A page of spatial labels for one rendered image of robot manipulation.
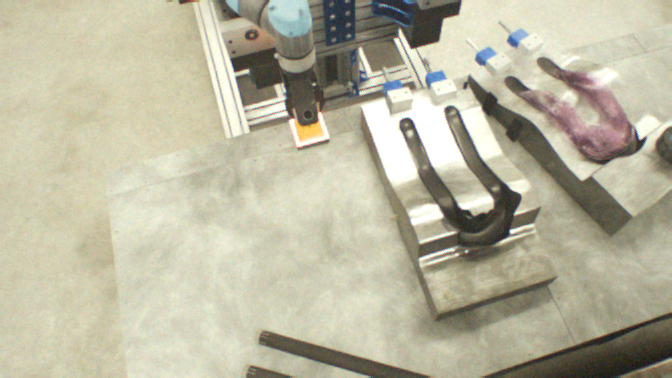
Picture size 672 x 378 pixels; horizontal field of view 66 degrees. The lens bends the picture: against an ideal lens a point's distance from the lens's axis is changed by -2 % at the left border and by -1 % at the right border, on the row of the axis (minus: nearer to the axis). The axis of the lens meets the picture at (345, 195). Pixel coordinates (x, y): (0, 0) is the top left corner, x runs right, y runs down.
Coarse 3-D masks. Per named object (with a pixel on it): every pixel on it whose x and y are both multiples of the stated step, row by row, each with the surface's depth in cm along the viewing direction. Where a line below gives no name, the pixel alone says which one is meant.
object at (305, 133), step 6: (294, 120) 128; (300, 126) 127; (306, 126) 127; (312, 126) 127; (318, 126) 127; (300, 132) 126; (306, 132) 126; (312, 132) 126; (318, 132) 126; (300, 138) 125; (306, 138) 126; (312, 138) 126
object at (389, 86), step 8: (384, 72) 126; (400, 80) 123; (384, 88) 123; (392, 88) 122; (400, 88) 121; (384, 96) 124; (392, 96) 119; (400, 96) 119; (408, 96) 119; (392, 104) 118; (400, 104) 119; (408, 104) 120; (392, 112) 121
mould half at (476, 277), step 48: (384, 144) 118; (432, 144) 118; (480, 144) 118; (480, 192) 107; (528, 192) 106; (432, 240) 103; (528, 240) 110; (432, 288) 106; (480, 288) 105; (528, 288) 108
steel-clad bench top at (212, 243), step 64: (640, 64) 137; (128, 192) 124; (192, 192) 123; (256, 192) 123; (320, 192) 122; (384, 192) 122; (128, 256) 117; (192, 256) 116; (256, 256) 116; (320, 256) 116; (384, 256) 115; (576, 256) 114; (640, 256) 114; (128, 320) 110; (192, 320) 110; (256, 320) 110; (320, 320) 109; (384, 320) 109; (448, 320) 109; (512, 320) 108; (576, 320) 108; (640, 320) 108
